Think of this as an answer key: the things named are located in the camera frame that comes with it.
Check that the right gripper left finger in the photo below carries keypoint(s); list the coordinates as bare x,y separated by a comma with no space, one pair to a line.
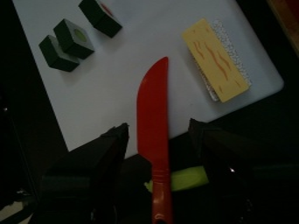
85,180

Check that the red-centre sushi roll slice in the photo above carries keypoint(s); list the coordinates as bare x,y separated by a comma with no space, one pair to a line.
100,19

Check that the red toy knife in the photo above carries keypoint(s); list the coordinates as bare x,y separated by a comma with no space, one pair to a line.
153,116

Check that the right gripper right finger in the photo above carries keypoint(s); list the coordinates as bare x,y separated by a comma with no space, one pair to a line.
240,180

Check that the wooden box with red panel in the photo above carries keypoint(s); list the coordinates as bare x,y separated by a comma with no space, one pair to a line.
289,17

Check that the green-centre sushi roll slice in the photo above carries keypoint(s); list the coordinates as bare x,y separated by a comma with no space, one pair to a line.
73,39
56,57

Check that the yellow-green flat strip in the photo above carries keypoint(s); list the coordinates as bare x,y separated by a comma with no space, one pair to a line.
187,178

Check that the yellow egg sushi toy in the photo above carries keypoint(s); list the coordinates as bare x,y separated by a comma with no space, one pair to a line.
213,58

